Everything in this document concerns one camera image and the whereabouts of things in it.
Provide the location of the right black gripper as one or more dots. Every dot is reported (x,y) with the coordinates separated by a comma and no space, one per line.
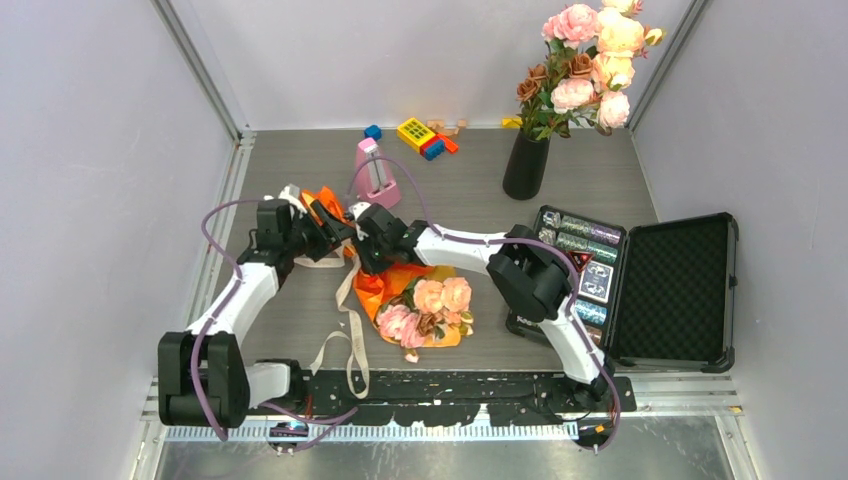
(361,244)

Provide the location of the black poker chip case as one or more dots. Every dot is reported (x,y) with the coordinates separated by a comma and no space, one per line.
(658,295)

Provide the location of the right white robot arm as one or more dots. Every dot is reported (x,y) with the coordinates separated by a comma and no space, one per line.
(537,281)

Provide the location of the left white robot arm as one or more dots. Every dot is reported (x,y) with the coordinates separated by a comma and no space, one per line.
(203,380)

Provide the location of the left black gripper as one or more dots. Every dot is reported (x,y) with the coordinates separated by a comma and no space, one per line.
(335,231)

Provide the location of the pink flowers in vase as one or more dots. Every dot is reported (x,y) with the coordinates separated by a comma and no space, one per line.
(588,67)

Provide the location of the orange flower bouquet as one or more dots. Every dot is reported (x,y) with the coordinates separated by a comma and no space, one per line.
(409,306)

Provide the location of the yellow toy block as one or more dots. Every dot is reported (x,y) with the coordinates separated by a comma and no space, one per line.
(415,134)

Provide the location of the blue toy block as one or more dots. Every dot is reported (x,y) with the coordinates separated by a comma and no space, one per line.
(373,132)

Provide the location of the black vase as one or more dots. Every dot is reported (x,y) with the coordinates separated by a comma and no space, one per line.
(526,166)

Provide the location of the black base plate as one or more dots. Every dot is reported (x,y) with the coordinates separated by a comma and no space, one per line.
(444,398)

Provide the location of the pink metronome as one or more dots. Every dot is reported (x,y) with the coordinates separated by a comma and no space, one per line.
(373,180)

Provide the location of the red blue toy blocks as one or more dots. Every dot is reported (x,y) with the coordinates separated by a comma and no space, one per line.
(438,145)

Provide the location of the wooden toy pieces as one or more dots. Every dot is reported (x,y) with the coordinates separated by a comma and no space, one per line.
(440,126)

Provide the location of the small yellow toy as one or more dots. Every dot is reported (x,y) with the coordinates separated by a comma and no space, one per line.
(511,122)

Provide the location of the cream printed ribbon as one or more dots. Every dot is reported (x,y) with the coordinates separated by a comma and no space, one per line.
(357,368)

